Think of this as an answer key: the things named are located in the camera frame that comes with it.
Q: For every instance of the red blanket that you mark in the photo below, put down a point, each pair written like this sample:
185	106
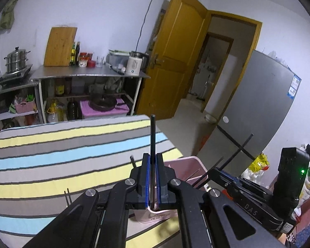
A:
308	211

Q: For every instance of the green curtain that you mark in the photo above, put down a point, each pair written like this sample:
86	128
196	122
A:
8	13

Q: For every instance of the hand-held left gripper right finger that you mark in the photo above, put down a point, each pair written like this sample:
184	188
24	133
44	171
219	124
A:
158	183

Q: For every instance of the large yellow oil bottle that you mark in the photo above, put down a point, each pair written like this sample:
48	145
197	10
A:
55	111

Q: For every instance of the dark glass jug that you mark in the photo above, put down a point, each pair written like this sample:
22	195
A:
73	109

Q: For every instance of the black frying pan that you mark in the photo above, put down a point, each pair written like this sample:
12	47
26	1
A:
103	103

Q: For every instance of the grey refrigerator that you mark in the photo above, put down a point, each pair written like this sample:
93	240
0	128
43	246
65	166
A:
263	103

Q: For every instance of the clear plastic storage box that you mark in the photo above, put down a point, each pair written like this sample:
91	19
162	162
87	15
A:
116	60

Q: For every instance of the tall steel kitchen table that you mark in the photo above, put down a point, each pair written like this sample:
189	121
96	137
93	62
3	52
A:
87	71

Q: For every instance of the thin dark metal chopstick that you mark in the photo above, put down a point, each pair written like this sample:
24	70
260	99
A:
214	164

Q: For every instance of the yellow door frame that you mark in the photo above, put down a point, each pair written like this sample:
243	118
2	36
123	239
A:
250	25

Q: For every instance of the pink plastic utensil holder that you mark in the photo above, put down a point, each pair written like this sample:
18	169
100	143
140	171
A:
191	165

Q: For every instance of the black chopstick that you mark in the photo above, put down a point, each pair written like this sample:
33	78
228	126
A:
244	142
70	199
153	139
65	197

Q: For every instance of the yellow plastic bag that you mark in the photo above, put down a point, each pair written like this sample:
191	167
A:
259	162

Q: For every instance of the pink woven basket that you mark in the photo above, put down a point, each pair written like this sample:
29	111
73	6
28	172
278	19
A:
25	107

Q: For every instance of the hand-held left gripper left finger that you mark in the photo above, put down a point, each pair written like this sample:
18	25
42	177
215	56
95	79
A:
146	183

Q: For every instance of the small red container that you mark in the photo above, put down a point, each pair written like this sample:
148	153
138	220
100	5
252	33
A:
91	63

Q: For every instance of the purple storage box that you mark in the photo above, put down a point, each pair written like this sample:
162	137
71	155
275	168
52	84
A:
106	112

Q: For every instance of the yellow wooden door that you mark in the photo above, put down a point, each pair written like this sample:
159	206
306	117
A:
180	51

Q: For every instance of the white electric kettle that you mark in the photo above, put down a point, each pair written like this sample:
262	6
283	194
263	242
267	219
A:
134	66

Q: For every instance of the wooden cutting board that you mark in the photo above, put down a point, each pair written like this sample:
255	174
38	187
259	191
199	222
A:
59	46

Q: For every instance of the steel steamer pot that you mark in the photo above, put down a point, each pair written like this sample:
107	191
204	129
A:
16	59

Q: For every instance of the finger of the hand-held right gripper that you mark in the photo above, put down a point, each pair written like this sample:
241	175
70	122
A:
231	175
221	182

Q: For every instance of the black induction cooker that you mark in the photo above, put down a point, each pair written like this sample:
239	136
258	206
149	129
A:
14	76

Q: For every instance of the clear glass cup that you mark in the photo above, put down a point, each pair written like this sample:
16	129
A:
100	62

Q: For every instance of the striped tablecloth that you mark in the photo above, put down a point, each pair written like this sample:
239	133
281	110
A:
54	155

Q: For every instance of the dark sauce bottle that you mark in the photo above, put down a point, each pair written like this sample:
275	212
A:
77	54

